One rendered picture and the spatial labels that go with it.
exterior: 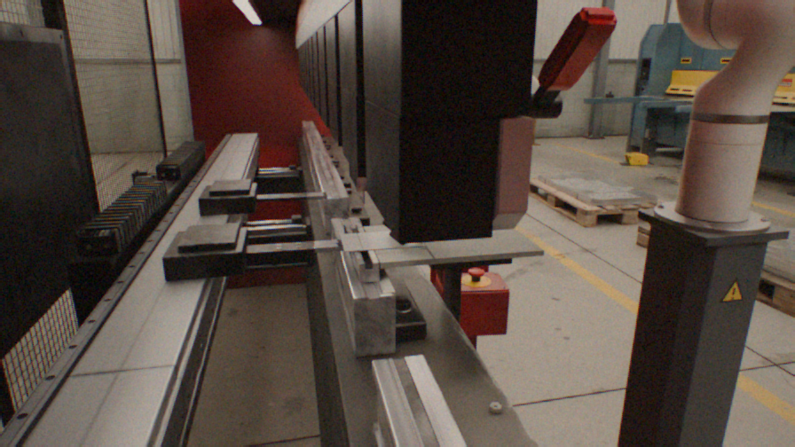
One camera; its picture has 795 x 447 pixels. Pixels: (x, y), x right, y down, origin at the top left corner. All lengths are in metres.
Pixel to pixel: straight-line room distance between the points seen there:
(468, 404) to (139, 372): 0.38
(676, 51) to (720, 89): 7.15
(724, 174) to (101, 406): 0.97
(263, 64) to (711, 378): 2.46
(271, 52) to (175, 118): 5.43
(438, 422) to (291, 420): 1.63
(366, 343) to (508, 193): 0.48
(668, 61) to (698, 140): 7.07
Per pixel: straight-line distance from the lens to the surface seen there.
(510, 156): 0.34
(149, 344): 0.66
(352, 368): 0.76
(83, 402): 0.59
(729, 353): 1.19
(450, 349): 0.81
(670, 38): 8.12
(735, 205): 1.09
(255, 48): 2.96
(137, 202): 1.07
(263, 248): 0.85
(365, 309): 0.75
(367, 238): 0.88
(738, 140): 1.06
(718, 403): 1.25
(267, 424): 2.13
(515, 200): 0.35
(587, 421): 2.20
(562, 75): 0.35
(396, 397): 0.54
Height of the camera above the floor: 1.29
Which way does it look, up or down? 17 degrees down
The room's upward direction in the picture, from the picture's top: straight up
